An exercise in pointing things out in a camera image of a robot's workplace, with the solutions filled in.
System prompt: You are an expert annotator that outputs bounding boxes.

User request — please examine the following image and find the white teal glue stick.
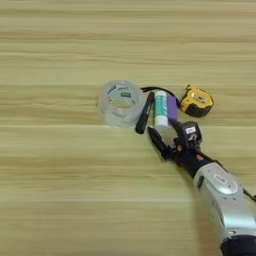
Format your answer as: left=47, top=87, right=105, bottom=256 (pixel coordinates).
left=152, top=90, right=170, bottom=129

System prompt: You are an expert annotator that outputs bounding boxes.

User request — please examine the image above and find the black marker pen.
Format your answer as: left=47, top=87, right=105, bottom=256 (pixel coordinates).
left=134, top=91, right=156, bottom=135

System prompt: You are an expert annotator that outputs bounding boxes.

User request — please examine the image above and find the yellow black tape measure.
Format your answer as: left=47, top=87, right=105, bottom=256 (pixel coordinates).
left=140, top=84, right=215, bottom=119

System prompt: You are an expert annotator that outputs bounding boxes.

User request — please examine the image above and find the clear adhesive tape roll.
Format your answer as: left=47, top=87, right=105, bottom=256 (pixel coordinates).
left=97, top=79, right=147, bottom=129

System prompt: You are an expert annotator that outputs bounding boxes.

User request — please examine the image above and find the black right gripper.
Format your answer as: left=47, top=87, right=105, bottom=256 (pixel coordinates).
left=147, top=118, right=218, bottom=178

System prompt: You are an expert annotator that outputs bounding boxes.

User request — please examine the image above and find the small purple eraser block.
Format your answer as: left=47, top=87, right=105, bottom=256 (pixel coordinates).
left=166, top=95, right=180, bottom=122

